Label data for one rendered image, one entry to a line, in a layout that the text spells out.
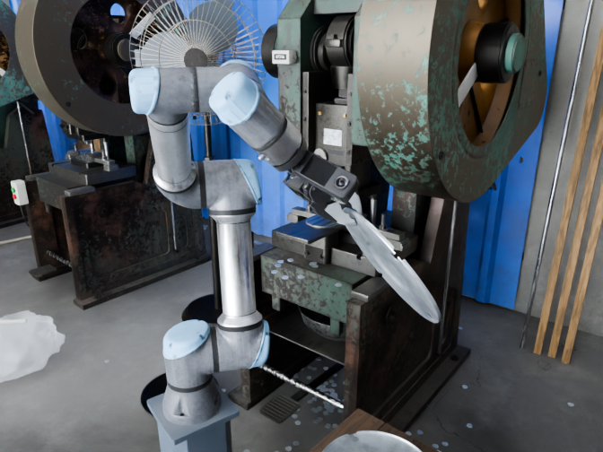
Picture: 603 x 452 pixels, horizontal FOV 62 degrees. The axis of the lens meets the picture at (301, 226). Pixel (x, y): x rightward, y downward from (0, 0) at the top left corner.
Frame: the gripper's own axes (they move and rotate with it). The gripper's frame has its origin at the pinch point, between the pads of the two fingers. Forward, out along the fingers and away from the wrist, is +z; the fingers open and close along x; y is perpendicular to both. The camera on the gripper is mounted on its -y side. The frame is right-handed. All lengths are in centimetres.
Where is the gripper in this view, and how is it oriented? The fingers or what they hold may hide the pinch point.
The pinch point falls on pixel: (357, 219)
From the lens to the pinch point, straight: 96.0
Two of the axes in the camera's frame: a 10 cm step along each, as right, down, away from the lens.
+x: -6.1, 7.9, -1.0
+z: 6.1, 5.4, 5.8
